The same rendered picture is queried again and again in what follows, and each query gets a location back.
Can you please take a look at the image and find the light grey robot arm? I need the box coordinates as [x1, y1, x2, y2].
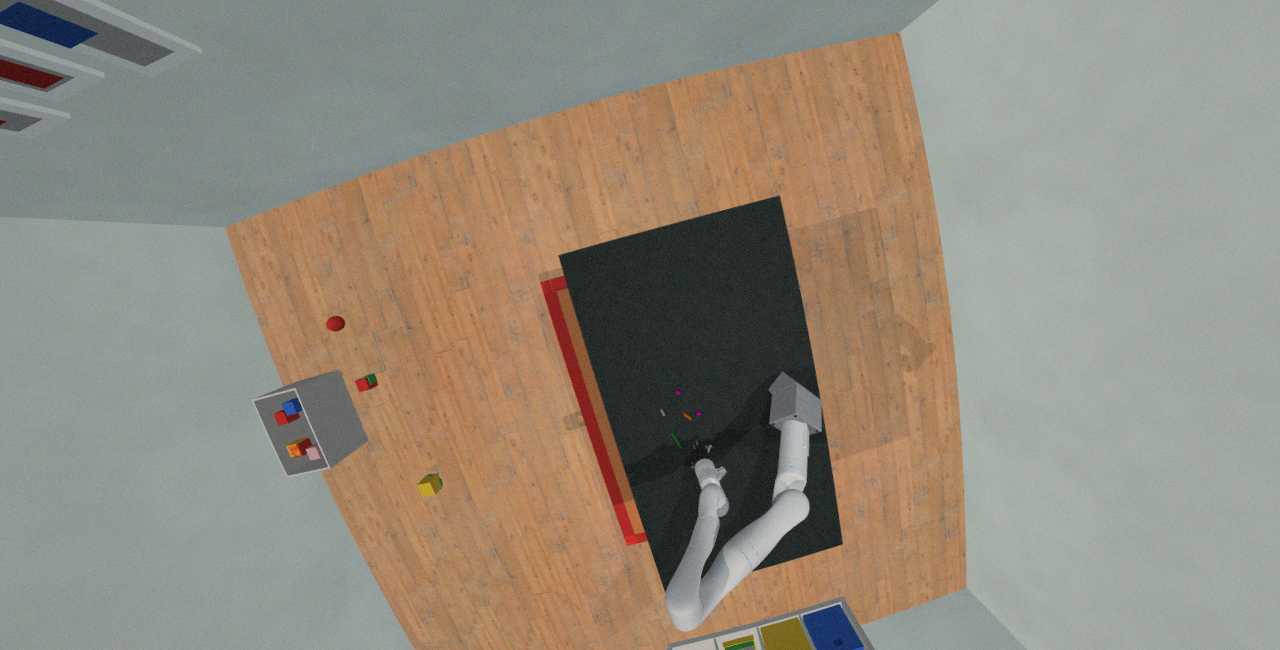
[666, 420, 810, 632]

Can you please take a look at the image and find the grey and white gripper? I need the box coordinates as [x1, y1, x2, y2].
[689, 441, 713, 470]

